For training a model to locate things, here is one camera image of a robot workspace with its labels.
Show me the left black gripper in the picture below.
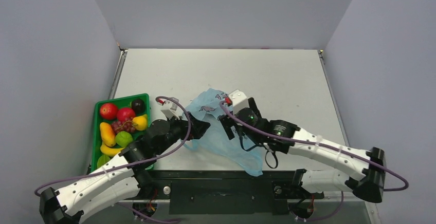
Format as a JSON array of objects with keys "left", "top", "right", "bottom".
[{"left": 155, "top": 111, "right": 210, "bottom": 156}]

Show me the light blue plastic bag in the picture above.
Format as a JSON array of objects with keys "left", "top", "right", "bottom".
[{"left": 184, "top": 88, "right": 263, "bottom": 177}]

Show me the red grape bunch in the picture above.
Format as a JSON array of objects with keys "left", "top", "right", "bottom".
[{"left": 111, "top": 119, "right": 137, "bottom": 134}]

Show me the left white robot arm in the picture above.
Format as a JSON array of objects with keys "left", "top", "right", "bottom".
[{"left": 39, "top": 114, "right": 210, "bottom": 223}]

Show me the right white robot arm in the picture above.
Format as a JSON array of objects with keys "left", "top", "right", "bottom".
[{"left": 219, "top": 98, "right": 386, "bottom": 203}]

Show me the yellow pear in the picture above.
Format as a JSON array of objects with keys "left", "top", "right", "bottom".
[{"left": 132, "top": 114, "right": 148, "bottom": 131}]

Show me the dark purple plum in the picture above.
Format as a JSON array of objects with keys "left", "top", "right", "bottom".
[{"left": 130, "top": 98, "right": 146, "bottom": 114}]

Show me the green lime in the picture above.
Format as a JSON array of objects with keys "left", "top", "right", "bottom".
[{"left": 115, "top": 131, "right": 134, "bottom": 147}]

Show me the red apple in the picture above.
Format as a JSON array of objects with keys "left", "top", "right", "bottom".
[
  {"left": 99, "top": 103, "right": 118, "bottom": 120},
  {"left": 116, "top": 107, "right": 136, "bottom": 122}
]

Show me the green plastic tray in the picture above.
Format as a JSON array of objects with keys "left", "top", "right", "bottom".
[{"left": 90, "top": 94, "right": 151, "bottom": 171}]

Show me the orange yellow mango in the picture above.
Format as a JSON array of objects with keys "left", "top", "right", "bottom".
[{"left": 99, "top": 122, "right": 116, "bottom": 147}]

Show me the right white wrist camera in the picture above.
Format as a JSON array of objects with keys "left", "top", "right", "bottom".
[{"left": 225, "top": 89, "right": 249, "bottom": 115}]

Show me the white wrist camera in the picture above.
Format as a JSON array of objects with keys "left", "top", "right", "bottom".
[
  {"left": 156, "top": 97, "right": 182, "bottom": 120},
  {"left": 225, "top": 89, "right": 249, "bottom": 115}
]

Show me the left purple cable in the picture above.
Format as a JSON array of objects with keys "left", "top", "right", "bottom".
[{"left": 34, "top": 96, "right": 192, "bottom": 198}]

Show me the purple cable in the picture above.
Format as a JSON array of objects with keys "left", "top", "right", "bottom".
[
  {"left": 219, "top": 100, "right": 409, "bottom": 193},
  {"left": 34, "top": 96, "right": 192, "bottom": 198}
]

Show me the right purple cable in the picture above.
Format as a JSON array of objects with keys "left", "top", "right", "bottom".
[{"left": 219, "top": 100, "right": 409, "bottom": 193}]

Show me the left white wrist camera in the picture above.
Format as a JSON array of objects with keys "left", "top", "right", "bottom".
[{"left": 156, "top": 97, "right": 182, "bottom": 120}]

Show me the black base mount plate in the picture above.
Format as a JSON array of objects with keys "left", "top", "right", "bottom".
[{"left": 126, "top": 170, "right": 324, "bottom": 215}]

